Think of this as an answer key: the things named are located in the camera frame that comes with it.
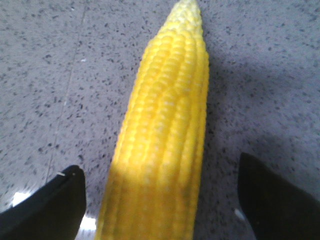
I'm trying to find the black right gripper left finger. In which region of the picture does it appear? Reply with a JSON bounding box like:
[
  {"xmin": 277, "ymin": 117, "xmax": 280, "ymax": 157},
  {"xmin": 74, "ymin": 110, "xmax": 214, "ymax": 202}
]
[{"xmin": 0, "ymin": 165, "xmax": 87, "ymax": 240}]

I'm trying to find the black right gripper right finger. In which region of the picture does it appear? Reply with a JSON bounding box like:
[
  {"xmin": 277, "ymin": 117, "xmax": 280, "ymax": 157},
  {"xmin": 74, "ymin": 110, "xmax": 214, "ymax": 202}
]
[{"xmin": 237, "ymin": 152, "xmax": 320, "ymax": 240}]

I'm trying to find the yellow corn cob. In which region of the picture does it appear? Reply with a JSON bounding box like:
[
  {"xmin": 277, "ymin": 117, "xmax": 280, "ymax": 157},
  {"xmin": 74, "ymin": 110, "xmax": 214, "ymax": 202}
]
[{"xmin": 95, "ymin": 0, "xmax": 209, "ymax": 240}]

